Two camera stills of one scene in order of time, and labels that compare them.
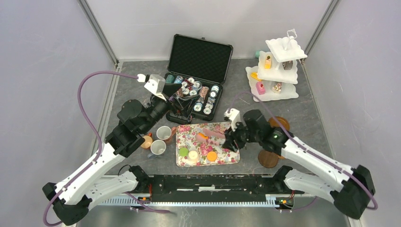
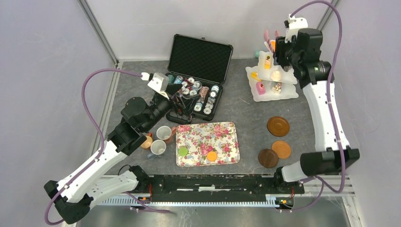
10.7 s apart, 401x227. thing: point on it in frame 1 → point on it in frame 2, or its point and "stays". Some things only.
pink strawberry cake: x=260 y=88 stays
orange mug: x=148 y=142 stays
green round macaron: x=183 y=152 stays
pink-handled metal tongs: x=214 y=133 → x=268 y=43
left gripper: x=185 y=107 stays
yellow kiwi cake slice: x=254 y=75 stays
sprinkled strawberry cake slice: x=277 y=88 stays
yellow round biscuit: x=212 y=156 stays
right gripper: x=229 y=143 → x=281 y=46
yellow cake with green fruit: x=267 y=62 stays
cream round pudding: x=192 y=155 → x=275 y=75
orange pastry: x=201 y=138 → x=273 y=44
